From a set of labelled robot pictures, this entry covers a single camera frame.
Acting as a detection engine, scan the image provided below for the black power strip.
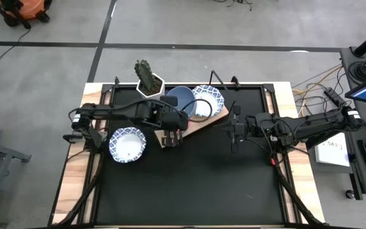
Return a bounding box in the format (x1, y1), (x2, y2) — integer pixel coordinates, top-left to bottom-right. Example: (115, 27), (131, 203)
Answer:
(323, 87), (349, 108)

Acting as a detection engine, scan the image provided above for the black aluminium table frame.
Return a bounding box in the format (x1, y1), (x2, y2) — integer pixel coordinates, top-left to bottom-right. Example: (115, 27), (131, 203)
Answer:
(48, 75), (330, 229)

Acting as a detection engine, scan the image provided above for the yellow floor cable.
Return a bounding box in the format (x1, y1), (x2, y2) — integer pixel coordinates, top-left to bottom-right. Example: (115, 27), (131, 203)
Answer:
(292, 65), (343, 117)

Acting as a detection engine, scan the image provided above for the grey metal stand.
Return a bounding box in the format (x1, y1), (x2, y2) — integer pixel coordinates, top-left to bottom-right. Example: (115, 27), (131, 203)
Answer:
(0, 136), (32, 227)

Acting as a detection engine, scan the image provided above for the teal plastic bowl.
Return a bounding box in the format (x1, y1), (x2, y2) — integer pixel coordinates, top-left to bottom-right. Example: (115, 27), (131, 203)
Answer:
(165, 85), (198, 119)

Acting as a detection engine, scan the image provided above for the orange wheeled machine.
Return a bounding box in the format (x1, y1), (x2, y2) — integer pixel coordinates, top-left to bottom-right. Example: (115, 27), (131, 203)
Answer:
(0, 0), (54, 30)

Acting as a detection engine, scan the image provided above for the coiled black cable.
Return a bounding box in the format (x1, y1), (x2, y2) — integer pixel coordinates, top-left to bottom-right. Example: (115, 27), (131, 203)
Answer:
(348, 59), (366, 83)

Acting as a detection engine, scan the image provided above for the thin black mount rod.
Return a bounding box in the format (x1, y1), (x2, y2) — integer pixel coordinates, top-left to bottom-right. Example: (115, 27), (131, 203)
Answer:
(208, 69), (235, 104)

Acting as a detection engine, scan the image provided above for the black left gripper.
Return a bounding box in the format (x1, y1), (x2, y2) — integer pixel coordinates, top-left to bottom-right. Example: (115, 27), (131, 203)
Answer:
(161, 114), (189, 148)

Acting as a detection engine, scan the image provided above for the blue white patterned bowl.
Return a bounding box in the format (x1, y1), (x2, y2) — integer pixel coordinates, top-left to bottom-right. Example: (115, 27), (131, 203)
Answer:
(191, 84), (226, 118)
(108, 127), (147, 163)

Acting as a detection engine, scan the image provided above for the green cactus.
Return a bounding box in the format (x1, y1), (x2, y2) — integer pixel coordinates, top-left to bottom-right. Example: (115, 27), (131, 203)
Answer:
(134, 59), (157, 95)

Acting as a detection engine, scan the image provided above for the white paper sheet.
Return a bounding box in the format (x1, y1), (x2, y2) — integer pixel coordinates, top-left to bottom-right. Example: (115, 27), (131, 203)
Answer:
(314, 135), (352, 169)

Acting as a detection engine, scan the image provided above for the white hexagonal plant pot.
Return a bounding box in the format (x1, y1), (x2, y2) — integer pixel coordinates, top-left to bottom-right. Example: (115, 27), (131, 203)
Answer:
(135, 73), (166, 100)

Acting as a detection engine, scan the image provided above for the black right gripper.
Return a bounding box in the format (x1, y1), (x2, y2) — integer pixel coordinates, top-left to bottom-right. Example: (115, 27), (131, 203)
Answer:
(216, 118), (247, 139)

